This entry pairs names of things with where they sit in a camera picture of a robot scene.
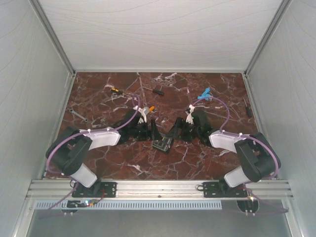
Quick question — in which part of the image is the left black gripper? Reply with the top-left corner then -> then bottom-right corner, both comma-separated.
130,119 -> 162,142

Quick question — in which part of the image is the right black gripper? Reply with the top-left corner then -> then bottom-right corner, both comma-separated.
165,118 -> 200,143

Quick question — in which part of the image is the black fuse box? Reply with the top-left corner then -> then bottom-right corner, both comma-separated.
152,138 -> 173,154

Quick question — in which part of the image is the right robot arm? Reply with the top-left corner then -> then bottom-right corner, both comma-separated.
167,110 -> 281,197

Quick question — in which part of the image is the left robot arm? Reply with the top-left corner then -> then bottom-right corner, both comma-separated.
45,108 -> 162,197

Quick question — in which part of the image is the blue plastic connector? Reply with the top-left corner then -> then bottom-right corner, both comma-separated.
197,87 -> 213,101

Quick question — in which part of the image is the yellow black screwdriver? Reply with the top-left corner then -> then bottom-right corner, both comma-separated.
111,88 -> 130,97

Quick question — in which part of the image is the thin black screwdriver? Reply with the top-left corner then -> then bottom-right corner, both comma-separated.
243,98 -> 253,118

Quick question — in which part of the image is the silver wrench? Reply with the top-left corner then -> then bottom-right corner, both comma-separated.
69,109 -> 88,122

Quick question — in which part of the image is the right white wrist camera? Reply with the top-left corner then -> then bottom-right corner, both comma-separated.
185,104 -> 195,125

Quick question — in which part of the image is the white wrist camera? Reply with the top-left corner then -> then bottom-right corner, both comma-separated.
185,104 -> 195,125
133,106 -> 150,124

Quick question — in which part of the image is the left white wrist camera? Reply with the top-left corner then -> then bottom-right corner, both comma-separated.
133,106 -> 150,124

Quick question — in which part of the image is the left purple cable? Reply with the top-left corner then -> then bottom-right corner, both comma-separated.
38,93 -> 141,219

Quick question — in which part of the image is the purple cable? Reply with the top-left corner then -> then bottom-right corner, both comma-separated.
191,96 -> 289,215
38,93 -> 141,219

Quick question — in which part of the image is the black handled screwdriver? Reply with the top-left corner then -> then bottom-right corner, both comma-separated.
144,87 -> 164,96

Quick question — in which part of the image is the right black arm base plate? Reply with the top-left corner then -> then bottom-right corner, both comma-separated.
202,182 -> 248,198

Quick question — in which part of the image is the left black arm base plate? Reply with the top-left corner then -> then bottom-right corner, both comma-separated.
72,181 -> 117,198

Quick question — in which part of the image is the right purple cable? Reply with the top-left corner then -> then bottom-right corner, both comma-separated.
191,96 -> 289,215

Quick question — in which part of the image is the slotted grey cable duct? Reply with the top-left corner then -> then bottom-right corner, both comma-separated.
36,200 -> 222,210

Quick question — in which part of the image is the aluminium rail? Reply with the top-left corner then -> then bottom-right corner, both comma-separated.
27,179 -> 293,199

